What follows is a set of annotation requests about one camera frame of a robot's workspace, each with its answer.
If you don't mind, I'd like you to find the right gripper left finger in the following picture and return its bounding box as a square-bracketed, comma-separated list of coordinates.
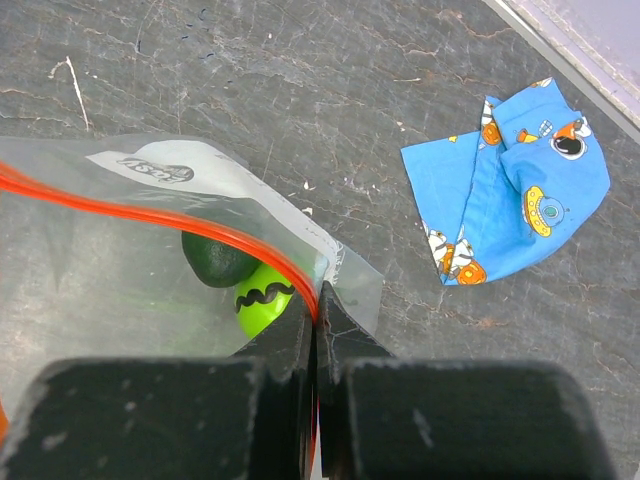
[1, 295, 315, 479]

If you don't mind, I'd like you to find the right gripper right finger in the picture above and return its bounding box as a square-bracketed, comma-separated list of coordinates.
[316, 285, 617, 479]

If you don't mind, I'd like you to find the green watermelon toy ball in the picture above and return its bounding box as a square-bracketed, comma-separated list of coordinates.
[234, 264, 296, 339]

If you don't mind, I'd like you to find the dark green avocado toy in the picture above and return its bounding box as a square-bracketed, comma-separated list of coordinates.
[181, 231, 261, 288]

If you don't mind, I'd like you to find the clear zip bag orange zipper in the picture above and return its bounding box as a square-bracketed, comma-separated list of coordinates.
[1, 134, 383, 429]

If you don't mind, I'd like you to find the blue patterned cloth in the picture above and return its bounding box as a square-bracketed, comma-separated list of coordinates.
[401, 77, 610, 286]

